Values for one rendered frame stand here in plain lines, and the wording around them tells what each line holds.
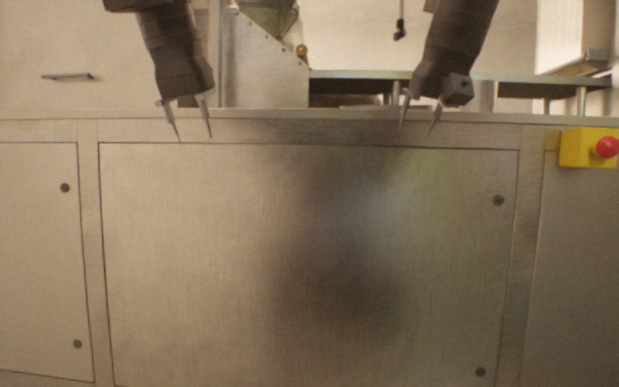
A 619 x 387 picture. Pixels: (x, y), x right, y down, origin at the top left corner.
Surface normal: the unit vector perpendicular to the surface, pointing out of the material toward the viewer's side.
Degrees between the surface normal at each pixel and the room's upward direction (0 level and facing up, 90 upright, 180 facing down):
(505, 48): 90
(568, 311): 90
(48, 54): 90
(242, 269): 90
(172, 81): 114
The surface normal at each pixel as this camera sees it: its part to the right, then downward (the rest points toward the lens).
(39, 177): -0.07, 0.10
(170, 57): -0.09, 0.61
